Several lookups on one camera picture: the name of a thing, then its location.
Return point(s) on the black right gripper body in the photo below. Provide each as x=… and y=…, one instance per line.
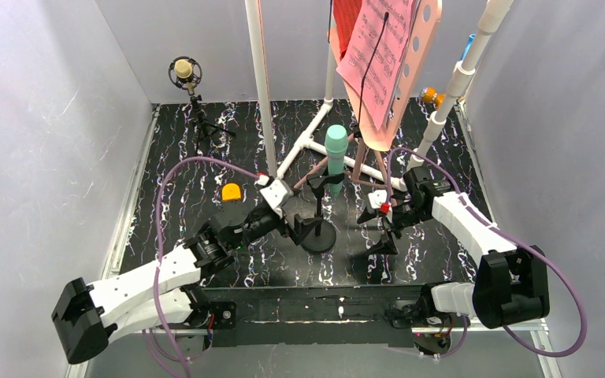
x=392, y=218

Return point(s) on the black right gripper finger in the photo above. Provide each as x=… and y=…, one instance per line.
x=370, y=212
x=385, y=245

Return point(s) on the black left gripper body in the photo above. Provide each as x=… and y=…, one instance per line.
x=289, y=226

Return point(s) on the black round-base mic stand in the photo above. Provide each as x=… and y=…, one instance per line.
x=317, y=183

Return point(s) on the black tripod shock mount stand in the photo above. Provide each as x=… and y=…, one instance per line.
x=205, y=129

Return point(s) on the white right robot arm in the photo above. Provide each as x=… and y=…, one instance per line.
x=510, y=285

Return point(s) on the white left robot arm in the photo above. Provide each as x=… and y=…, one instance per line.
x=89, y=316

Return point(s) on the orange tape measure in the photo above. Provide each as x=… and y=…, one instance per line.
x=231, y=192

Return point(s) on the orange microphone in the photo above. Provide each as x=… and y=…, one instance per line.
x=429, y=95

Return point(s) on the pink sheet music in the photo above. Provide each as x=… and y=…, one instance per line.
x=375, y=54

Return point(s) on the blue tube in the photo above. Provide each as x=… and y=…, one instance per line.
x=469, y=43

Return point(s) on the pink music stand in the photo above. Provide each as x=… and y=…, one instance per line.
x=386, y=104

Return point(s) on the red folder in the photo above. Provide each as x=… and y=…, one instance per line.
x=346, y=14

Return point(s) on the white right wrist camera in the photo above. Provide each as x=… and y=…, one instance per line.
x=377, y=202

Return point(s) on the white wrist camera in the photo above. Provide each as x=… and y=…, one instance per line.
x=377, y=202
x=275, y=192

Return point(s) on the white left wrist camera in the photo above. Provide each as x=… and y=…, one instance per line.
x=275, y=192

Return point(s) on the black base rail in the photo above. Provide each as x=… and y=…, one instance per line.
x=394, y=315

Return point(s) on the white PVC pipe frame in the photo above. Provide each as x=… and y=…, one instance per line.
x=334, y=130

